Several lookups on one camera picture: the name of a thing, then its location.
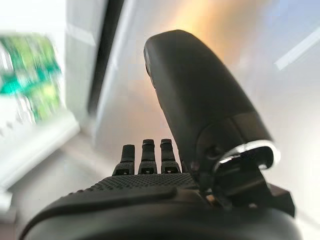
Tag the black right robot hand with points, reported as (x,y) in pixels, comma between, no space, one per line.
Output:
(195,100)

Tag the fridge drawer white inside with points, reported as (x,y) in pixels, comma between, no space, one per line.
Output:
(37,150)

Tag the dark green drink can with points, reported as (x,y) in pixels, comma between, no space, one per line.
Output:
(30,57)

